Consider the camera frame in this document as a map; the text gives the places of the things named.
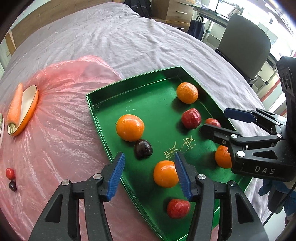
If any large orange front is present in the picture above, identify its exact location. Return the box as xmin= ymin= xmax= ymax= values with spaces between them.
xmin=153 ymin=160 xmax=179 ymax=188

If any red plum top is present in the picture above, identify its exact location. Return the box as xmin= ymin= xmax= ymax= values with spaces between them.
xmin=6 ymin=168 xmax=16 ymax=180

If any grey office chair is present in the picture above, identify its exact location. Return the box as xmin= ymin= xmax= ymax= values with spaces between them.
xmin=215 ymin=14 xmax=271 ymax=86

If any grey bed sheet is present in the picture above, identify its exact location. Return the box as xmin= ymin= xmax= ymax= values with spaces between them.
xmin=0 ymin=1 xmax=269 ymax=223

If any carrot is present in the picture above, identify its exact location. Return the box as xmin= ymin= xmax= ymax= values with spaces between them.
xmin=7 ymin=83 xmax=23 ymax=133

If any orange oval dish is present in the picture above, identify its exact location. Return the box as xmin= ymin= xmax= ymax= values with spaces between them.
xmin=7 ymin=85 xmax=39 ymax=137

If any black backpack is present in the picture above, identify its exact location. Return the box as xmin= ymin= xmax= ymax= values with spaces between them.
xmin=124 ymin=0 xmax=152 ymax=18

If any wooden drawer cabinet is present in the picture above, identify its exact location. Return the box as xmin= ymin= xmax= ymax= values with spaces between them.
xmin=152 ymin=0 xmax=197 ymax=32

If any desk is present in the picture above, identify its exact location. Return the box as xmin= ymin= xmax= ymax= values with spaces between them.
xmin=189 ymin=2 xmax=229 ymax=28

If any navy tote bag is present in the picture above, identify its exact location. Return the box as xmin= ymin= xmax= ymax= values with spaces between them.
xmin=187 ymin=16 xmax=205 ymax=41

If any blue gloved right hand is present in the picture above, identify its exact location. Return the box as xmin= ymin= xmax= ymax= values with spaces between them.
xmin=258 ymin=179 xmax=295 ymax=223

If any black cable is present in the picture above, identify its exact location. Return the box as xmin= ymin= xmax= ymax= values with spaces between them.
xmin=262 ymin=182 xmax=296 ymax=227

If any white plate green rim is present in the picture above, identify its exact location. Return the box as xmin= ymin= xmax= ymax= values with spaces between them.
xmin=0 ymin=113 xmax=4 ymax=145

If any green metal tray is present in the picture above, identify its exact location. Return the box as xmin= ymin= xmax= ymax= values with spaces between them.
xmin=86 ymin=67 xmax=251 ymax=240

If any pink plastic sheet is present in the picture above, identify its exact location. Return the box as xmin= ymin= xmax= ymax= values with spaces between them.
xmin=0 ymin=55 xmax=220 ymax=241

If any dark plum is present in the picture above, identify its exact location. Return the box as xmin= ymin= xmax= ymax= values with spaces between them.
xmin=133 ymin=139 xmax=153 ymax=160
xmin=9 ymin=180 xmax=17 ymax=192

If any wooden headboard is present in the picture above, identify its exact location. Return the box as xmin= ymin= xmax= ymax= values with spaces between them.
xmin=4 ymin=0 xmax=117 ymax=56

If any orange cluster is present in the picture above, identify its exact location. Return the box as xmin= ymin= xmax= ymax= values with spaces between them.
xmin=214 ymin=145 xmax=232 ymax=169

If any small orange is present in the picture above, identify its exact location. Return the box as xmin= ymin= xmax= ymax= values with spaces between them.
xmin=176 ymin=82 xmax=199 ymax=104
xmin=116 ymin=114 xmax=145 ymax=142

